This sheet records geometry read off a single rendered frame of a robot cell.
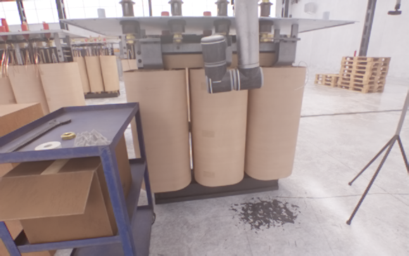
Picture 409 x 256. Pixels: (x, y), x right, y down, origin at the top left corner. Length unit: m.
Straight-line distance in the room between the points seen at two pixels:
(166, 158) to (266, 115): 0.77
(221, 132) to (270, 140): 0.39
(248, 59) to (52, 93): 2.87
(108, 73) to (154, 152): 5.69
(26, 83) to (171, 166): 2.59
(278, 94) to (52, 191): 1.31
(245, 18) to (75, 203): 0.90
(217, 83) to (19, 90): 3.03
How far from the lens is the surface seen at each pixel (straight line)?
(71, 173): 0.75
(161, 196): 1.79
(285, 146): 1.64
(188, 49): 1.36
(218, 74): 0.96
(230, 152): 1.48
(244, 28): 0.95
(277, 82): 1.45
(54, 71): 3.32
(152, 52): 1.31
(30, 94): 3.56
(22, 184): 0.82
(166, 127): 1.34
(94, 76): 7.10
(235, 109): 1.37
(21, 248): 1.03
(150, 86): 1.29
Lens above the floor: 1.15
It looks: 20 degrees down
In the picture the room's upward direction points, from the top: 1 degrees counter-clockwise
